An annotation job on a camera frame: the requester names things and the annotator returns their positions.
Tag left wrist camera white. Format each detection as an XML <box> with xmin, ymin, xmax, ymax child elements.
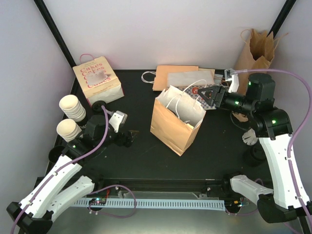
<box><xmin>109</xmin><ymin>111</ymin><xmax>128</xmax><ymax>133</ymax></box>

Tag upper stack of paper cups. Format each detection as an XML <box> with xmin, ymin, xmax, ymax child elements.
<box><xmin>59</xmin><ymin>95</ymin><xmax>86</xmax><ymax>122</ymax></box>

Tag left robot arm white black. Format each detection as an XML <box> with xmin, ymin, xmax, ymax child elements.
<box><xmin>6</xmin><ymin>111</ymin><xmax>137</xmax><ymax>234</ymax></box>

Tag flat kraft bag brown handles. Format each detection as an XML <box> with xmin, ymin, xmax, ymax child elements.
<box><xmin>198</xmin><ymin>68</ymin><xmax>230</xmax><ymax>87</ymax></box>

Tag blue checkered paper bag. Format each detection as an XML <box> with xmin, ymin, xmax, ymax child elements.
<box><xmin>185</xmin><ymin>84</ymin><xmax>216</xmax><ymax>111</ymax></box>

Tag black lid stack right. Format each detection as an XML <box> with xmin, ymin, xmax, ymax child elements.
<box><xmin>243</xmin><ymin>144</ymin><xmax>267</xmax><ymax>167</ymax></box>

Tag stack of paper cups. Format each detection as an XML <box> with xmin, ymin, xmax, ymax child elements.
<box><xmin>59</xmin><ymin>95</ymin><xmax>86</xmax><ymax>122</ymax></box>
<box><xmin>56</xmin><ymin>119</ymin><xmax>82</xmax><ymax>142</ymax></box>

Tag tall brown paper bag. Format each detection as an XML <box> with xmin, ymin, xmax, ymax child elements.
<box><xmin>233</xmin><ymin>28</ymin><xmax>288</xmax><ymax>96</ymax></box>

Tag white wrapped straws in cup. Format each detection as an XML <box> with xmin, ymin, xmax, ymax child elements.
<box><xmin>242</xmin><ymin>128</ymin><xmax>258</xmax><ymax>146</ymax></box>

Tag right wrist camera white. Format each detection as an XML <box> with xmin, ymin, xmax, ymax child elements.
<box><xmin>224</xmin><ymin>69</ymin><xmax>239</xmax><ymax>93</ymax></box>

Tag flat orange paper bag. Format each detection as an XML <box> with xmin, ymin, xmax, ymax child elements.
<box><xmin>141</xmin><ymin>65</ymin><xmax>199</xmax><ymax>91</ymax></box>

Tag black cup lid stack left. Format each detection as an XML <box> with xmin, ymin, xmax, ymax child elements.
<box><xmin>48</xmin><ymin>145</ymin><xmax>65</xmax><ymax>163</ymax></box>

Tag orange paper bag white handles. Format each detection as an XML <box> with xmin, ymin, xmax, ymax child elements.
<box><xmin>150</xmin><ymin>86</ymin><xmax>206</xmax><ymax>156</ymax></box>

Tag Cakes printed paper bag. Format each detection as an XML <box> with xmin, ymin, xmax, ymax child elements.
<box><xmin>73</xmin><ymin>56</ymin><xmax>124</xmax><ymax>105</ymax></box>

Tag black coffee cup lid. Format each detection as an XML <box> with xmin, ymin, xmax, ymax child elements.
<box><xmin>92</xmin><ymin>100</ymin><xmax>107</xmax><ymax>115</ymax></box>

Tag white slotted cable duct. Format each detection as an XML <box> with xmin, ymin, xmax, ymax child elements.
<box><xmin>73</xmin><ymin>196</ymin><xmax>225</xmax><ymax>212</ymax></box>

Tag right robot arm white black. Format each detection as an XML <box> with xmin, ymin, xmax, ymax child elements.
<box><xmin>197</xmin><ymin>72</ymin><xmax>312</xmax><ymax>223</ymax></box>

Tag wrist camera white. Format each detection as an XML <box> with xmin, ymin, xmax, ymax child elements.
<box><xmin>224</xmin><ymin>69</ymin><xmax>239</xmax><ymax>93</ymax></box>
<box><xmin>109</xmin><ymin>111</ymin><xmax>128</xmax><ymax>133</ymax></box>

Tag lower stack of paper cups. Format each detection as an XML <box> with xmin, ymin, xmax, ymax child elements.
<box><xmin>56</xmin><ymin>119</ymin><xmax>82</xmax><ymax>142</ymax></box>

